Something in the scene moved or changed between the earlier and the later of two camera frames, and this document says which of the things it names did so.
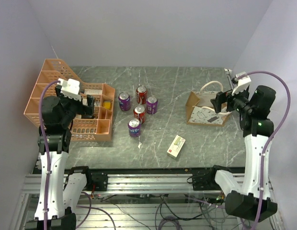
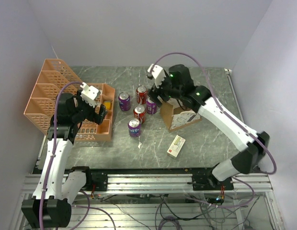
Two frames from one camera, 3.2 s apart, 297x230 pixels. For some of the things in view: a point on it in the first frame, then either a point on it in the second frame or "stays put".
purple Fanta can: [152, 104] stays put
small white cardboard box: [176, 146] stays put
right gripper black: [221, 97] -> [152, 94]
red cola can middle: [139, 112] stays put
